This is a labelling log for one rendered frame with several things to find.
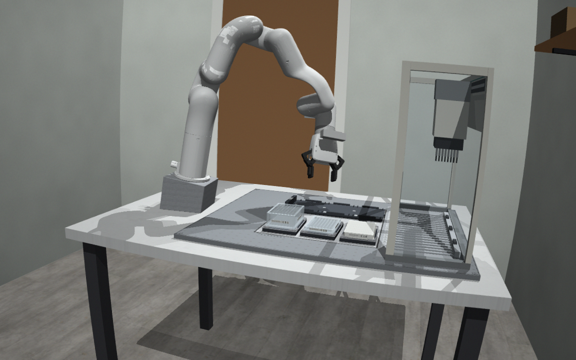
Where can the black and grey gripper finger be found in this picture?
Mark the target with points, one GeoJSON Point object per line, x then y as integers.
{"type": "Point", "coordinates": [335, 168]}
{"type": "Point", "coordinates": [309, 164]}

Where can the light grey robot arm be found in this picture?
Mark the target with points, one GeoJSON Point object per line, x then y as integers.
{"type": "Point", "coordinates": [203, 101]}

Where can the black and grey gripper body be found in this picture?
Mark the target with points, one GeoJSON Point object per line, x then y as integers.
{"type": "Point", "coordinates": [324, 151]}

